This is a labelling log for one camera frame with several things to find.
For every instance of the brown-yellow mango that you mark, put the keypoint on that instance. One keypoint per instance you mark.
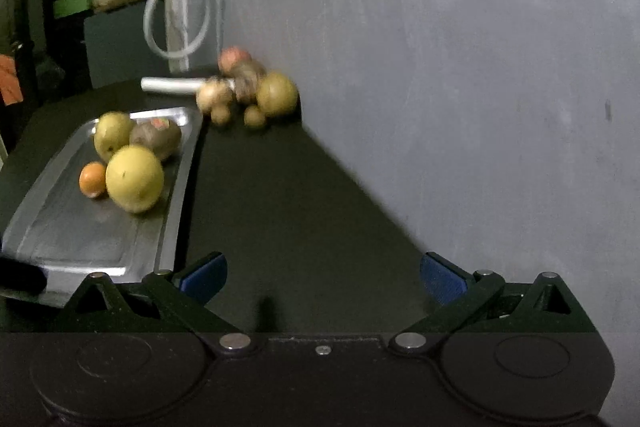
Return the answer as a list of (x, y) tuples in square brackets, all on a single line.
[(277, 94)]

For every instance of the silver metal tray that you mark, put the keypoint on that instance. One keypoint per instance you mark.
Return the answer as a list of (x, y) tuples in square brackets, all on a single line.
[(70, 236)]

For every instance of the dark avocado with sticker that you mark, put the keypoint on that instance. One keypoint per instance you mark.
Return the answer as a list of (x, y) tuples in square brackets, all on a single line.
[(161, 135)]

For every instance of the green plastic crate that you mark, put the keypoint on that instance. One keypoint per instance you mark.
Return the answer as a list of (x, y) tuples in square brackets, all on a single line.
[(63, 8)]

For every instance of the yellow grapefruit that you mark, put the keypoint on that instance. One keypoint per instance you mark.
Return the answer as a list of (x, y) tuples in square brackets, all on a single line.
[(134, 179)]

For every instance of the white cylindrical tube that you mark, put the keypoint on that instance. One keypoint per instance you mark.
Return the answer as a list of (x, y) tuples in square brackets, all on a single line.
[(178, 86)]

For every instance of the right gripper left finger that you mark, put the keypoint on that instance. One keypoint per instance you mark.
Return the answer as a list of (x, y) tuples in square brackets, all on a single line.
[(164, 301)]

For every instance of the orange tangerine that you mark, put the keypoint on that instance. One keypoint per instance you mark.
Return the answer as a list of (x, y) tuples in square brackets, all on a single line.
[(91, 180)]

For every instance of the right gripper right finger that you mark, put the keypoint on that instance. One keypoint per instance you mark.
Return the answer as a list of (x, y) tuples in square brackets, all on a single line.
[(485, 299)]

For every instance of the orange cloth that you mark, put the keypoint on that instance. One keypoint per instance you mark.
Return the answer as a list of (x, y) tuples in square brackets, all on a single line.
[(11, 92)]

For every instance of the red apple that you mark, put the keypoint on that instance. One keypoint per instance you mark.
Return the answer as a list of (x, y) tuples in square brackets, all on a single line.
[(228, 57)]

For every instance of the green-yellow pear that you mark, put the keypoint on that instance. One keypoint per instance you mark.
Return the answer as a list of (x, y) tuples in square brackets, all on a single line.
[(111, 134)]

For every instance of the dark cabinet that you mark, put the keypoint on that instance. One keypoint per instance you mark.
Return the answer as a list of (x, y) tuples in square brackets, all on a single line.
[(116, 47)]

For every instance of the small brown kiwi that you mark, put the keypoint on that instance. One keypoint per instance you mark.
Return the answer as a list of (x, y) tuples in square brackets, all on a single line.
[(220, 115), (254, 118)]

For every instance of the striped pepino melon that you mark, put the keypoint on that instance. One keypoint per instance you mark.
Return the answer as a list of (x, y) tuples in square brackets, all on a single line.
[(246, 76), (213, 92)]

